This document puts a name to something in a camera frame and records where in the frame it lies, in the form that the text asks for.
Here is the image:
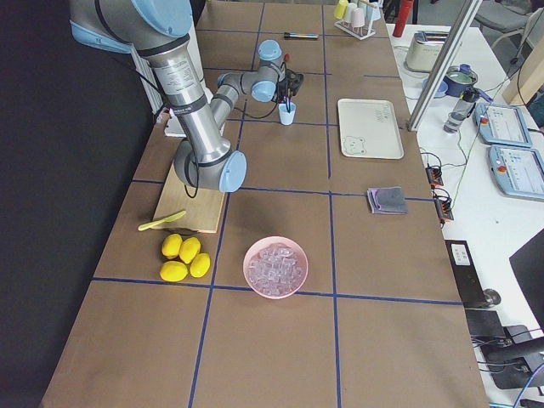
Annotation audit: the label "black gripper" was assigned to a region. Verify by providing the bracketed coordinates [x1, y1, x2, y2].
[280, 70, 304, 103]

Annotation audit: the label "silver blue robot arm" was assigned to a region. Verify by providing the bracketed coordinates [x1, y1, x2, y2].
[70, 1, 303, 192]

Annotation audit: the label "light blue plastic cup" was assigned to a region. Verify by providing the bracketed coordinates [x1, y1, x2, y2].
[278, 102, 297, 126]

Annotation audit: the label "yellow plastic cup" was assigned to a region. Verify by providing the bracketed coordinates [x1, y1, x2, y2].
[333, 0, 349, 20]

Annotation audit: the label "pink plastic cup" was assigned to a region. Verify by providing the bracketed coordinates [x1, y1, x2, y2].
[343, 3, 366, 30]

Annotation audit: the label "pink bowl of ice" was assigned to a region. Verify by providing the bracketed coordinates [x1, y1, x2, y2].
[243, 236, 309, 300]

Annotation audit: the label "steel muddler black tip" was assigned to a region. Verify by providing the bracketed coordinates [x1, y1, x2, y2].
[283, 31, 320, 41]

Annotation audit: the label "cream bear serving tray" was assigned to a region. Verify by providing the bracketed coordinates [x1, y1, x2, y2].
[337, 99, 404, 160]

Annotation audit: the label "cream toaster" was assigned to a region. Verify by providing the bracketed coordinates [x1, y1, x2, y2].
[405, 31, 449, 73]

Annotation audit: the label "red bottle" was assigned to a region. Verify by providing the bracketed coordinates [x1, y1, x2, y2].
[393, 0, 414, 37]

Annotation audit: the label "grey purple folded cloths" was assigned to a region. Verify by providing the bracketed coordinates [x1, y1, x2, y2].
[367, 186, 408, 214]

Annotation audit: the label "blue bowl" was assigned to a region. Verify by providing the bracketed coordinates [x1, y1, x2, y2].
[422, 78, 449, 99]

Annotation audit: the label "bamboo cutting board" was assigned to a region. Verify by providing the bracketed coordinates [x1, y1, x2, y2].
[154, 166, 225, 234]

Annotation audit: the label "dark blue saucepan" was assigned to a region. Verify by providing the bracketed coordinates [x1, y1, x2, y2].
[444, 64, 478, 97]

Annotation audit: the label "clear water bottle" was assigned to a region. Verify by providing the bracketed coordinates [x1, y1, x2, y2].
[443, 87, 479, 133]

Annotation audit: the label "yellow lemon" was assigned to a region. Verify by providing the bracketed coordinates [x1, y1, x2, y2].
[161, 234, 183, 259]
[159, 260, 189, 282]
[178, 237, 201, 264]
[190, 252, 212, 278]

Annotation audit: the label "yellow plastic knife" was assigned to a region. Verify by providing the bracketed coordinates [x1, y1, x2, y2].
[138, 210, 186, 231]

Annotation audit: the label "blue teach pendant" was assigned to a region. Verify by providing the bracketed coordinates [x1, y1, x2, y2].
[474, 103, 533, 148]
[488, 144, 543, 201]

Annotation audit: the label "black monitor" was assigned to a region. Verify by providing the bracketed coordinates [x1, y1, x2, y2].
[509, 230, 544, 327]

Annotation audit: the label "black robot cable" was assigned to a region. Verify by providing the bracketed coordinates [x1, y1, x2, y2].
[220, 63, 290, 121]

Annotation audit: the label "white wire cup rack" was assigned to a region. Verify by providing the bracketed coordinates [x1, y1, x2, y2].
[333, 0, 383, 40]

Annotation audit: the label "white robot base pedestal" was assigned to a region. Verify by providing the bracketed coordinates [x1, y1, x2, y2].
[165, 25, 213, 138]

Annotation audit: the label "aluminium frame post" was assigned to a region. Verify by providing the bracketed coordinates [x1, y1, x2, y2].
[406, 0, 482, 132]

